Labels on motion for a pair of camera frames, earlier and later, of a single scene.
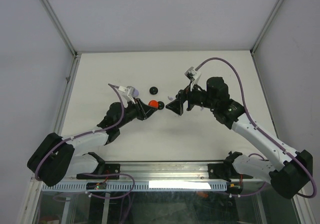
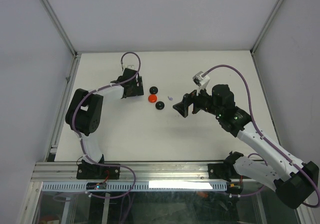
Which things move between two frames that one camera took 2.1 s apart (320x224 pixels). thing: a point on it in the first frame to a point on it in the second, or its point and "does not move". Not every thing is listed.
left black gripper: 143,110 to 138,90
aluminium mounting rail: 155,173 does not move
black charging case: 160,105 does not move
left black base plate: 111,171 does not move
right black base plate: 219,171 does not move
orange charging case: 153,103 to 152,98
